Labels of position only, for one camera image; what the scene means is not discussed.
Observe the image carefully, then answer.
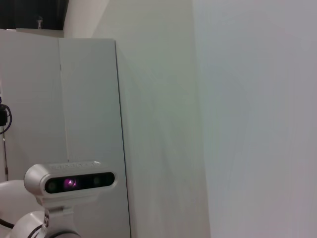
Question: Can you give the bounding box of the tall white cabinet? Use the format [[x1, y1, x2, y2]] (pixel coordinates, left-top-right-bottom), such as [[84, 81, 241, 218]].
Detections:
[[0, 28, 211, 238]]

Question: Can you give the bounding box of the thin grey stand pole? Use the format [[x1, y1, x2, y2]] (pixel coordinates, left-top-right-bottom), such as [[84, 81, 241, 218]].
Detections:
[[2, 135, 9, 183]]

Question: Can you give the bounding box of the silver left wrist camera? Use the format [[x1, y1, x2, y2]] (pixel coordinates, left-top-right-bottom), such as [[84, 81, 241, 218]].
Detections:
[[24, 160, 117, 216]]

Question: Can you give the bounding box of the dark hanging cable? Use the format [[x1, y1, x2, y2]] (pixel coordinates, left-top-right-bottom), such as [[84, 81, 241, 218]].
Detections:
[[0, 98, 13, 136]]

